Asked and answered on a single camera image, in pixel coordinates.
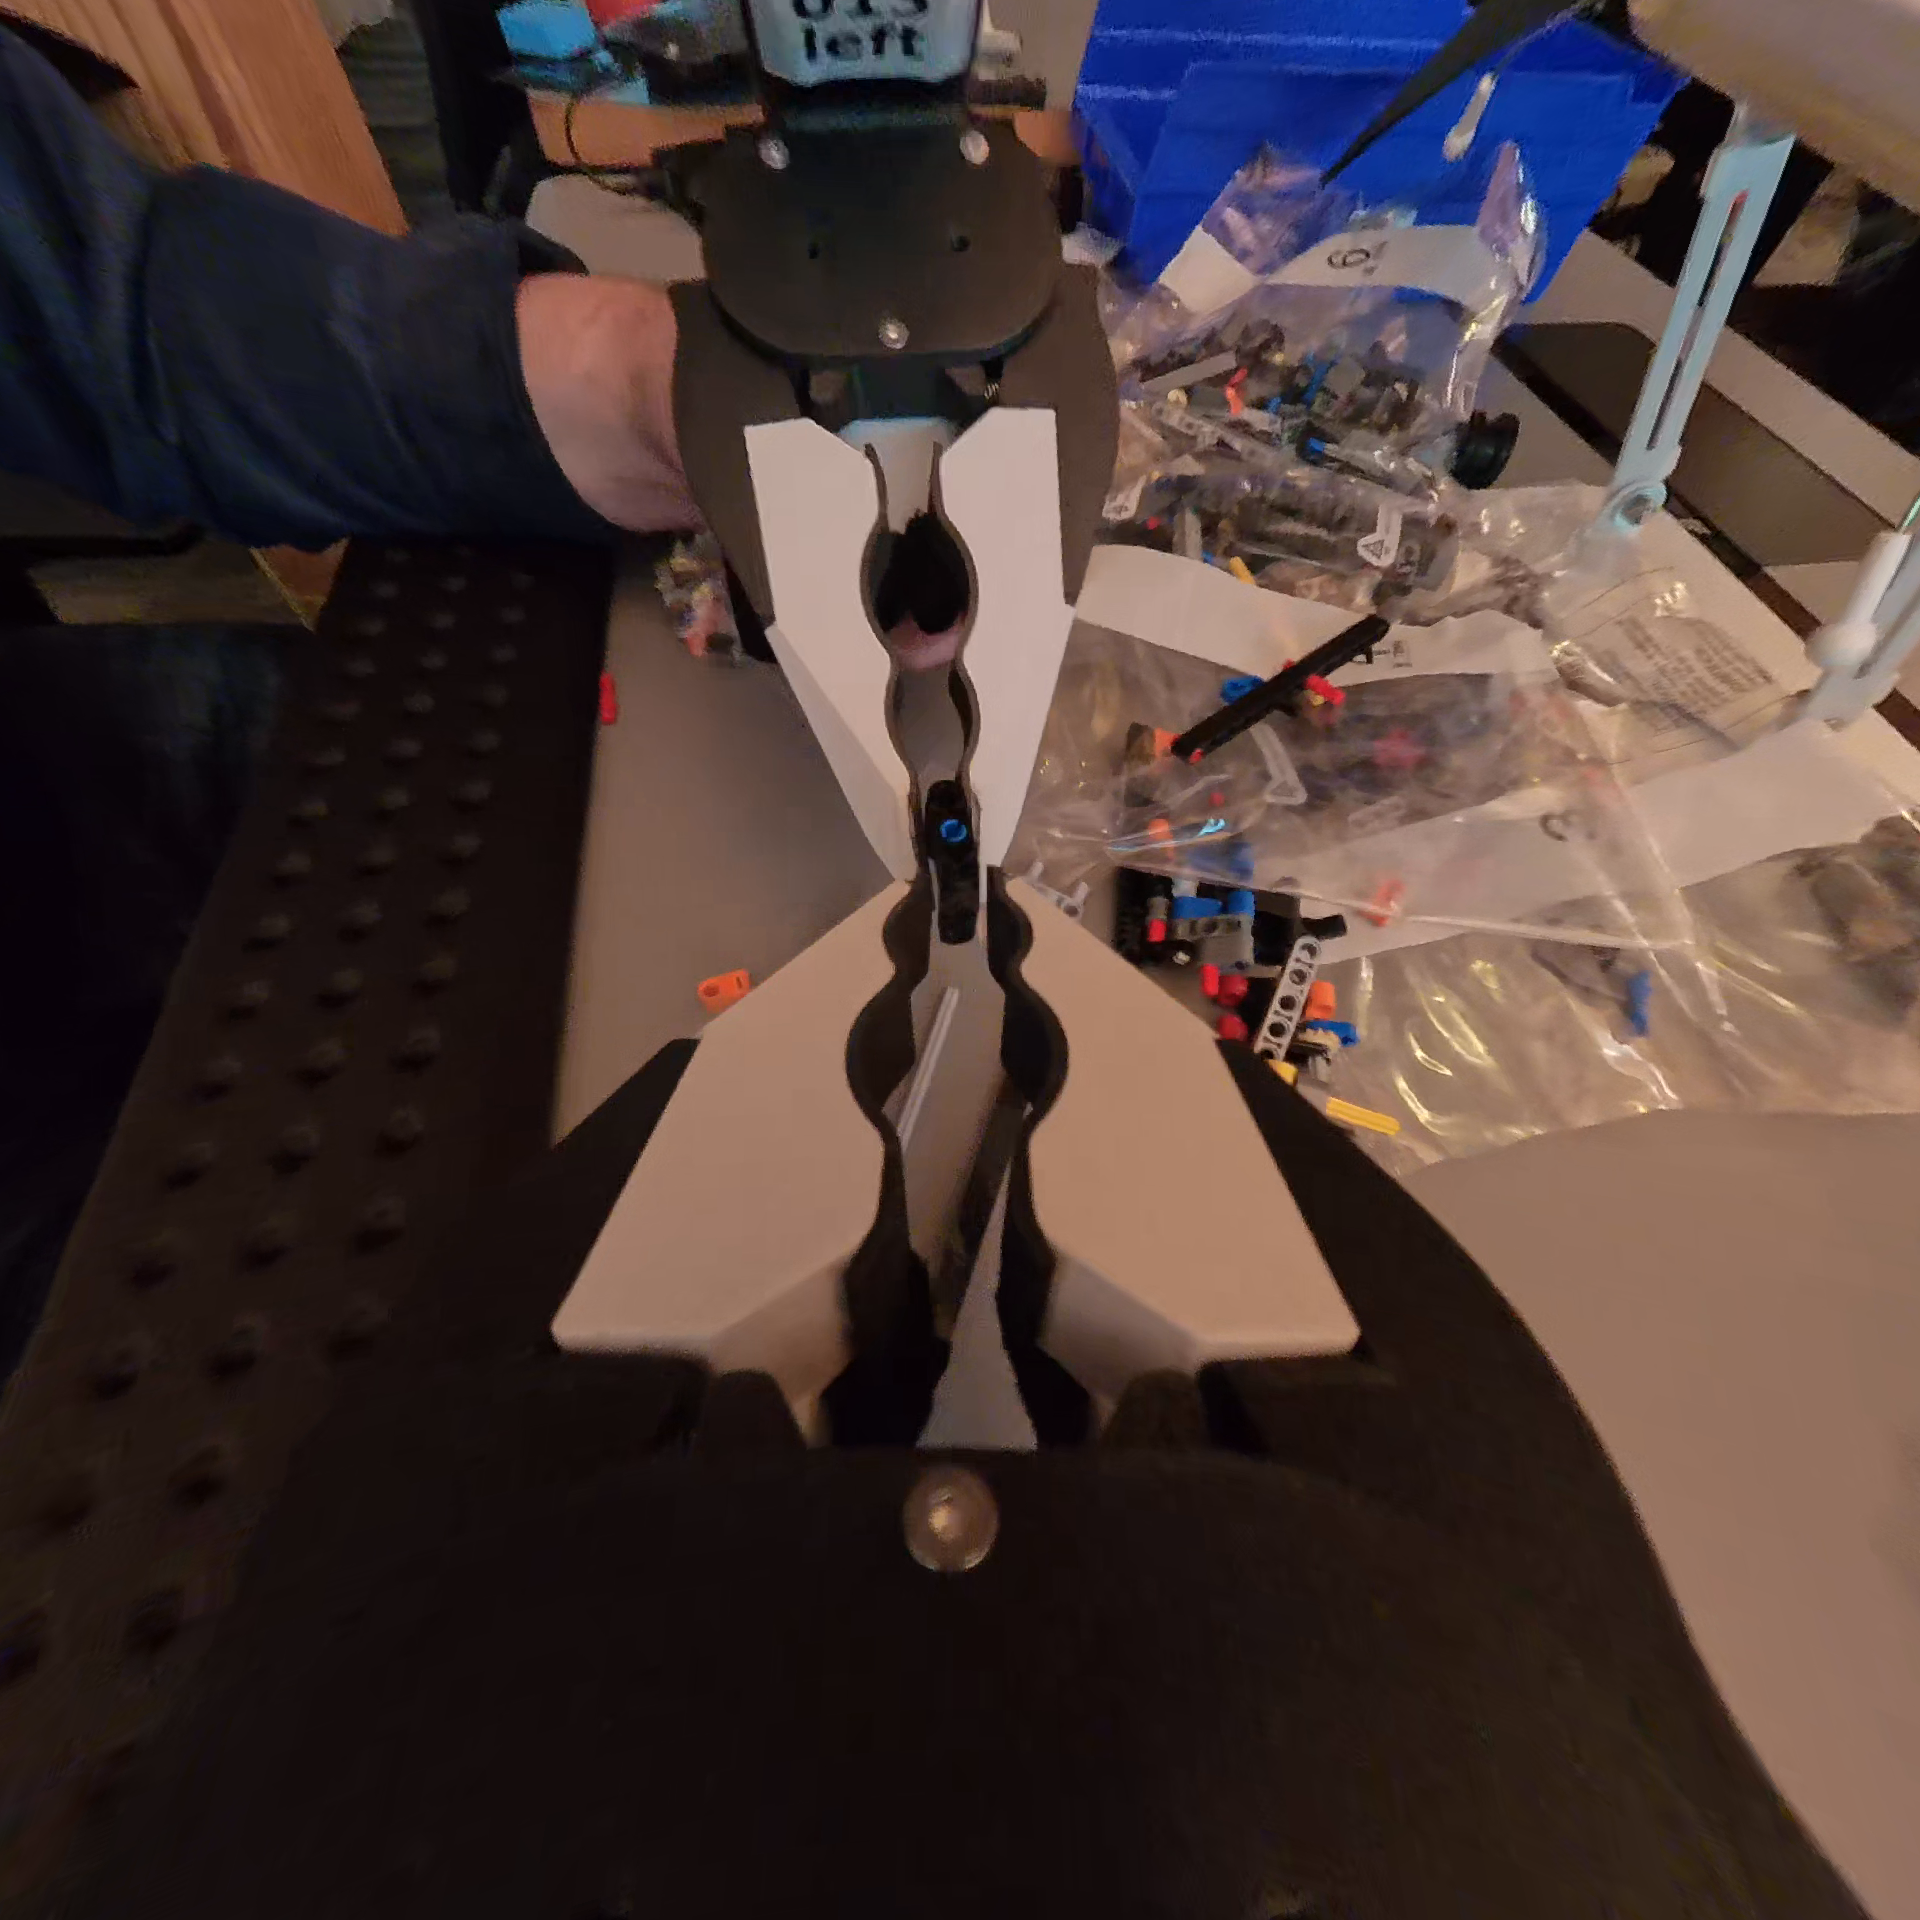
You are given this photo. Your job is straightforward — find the black lego beam red pins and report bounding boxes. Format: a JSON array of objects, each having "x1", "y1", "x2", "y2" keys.
[{"x1": 1169, "y1": 614, "x2": 1393, "y2": 758}]

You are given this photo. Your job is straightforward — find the person's left hand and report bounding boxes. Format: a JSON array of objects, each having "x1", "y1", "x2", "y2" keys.
[{"x1": 516, "y1": 273, "x2": 707, "y2": 535}]

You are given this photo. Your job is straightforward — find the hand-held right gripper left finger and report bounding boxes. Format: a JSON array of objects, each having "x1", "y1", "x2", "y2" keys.
[{"x1": 551, "y1": 877, "x2": 920, "y2": 1449}]

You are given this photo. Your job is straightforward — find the black office chair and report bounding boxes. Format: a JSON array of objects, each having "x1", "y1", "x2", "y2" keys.
[{"x1": 404, "y1": 0, "x2": 527, "y2": 213}]

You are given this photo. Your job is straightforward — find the large bag dark lego pieces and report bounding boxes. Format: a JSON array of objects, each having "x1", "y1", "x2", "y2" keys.
[{"x1": 1102, "y1": 141, "x2": 1547, "y2": 601}]

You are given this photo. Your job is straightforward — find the pile of clear plastic bags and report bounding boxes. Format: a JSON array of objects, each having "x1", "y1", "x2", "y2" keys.
[{"x1": 1019, "y1": 480, "x2": 1920, "y2": 1172}]

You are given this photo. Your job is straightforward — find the person's left forearm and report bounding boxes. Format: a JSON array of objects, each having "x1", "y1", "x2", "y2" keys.
[{"x1": 0, "y1": 30, "x2": 588, "y2": 548}]

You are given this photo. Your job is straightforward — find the dark perforated board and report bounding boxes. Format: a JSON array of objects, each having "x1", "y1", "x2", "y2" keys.
[{"x1": 0, "y1": 545, "x2": 616, "y2": 1920}]

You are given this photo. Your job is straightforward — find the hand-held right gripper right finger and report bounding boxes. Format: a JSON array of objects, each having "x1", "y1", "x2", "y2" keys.
[{"x1": 989, "y1": 871, "x2": 1365, "y2": 1449}]

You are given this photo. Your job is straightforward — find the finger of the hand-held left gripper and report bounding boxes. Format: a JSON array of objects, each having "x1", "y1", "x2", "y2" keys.
[
  {"x1": 931, "y1": 404, "x2": 1081, "y2": 880},
  {"x1": 742, "y1": 416, "x2": 923, "y2": 886}
]

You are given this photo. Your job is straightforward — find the blue plastic bin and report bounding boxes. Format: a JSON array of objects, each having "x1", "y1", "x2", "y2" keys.
[{"x1": 1072, "y1": 0, "x2": 1688, "y2": 287}]

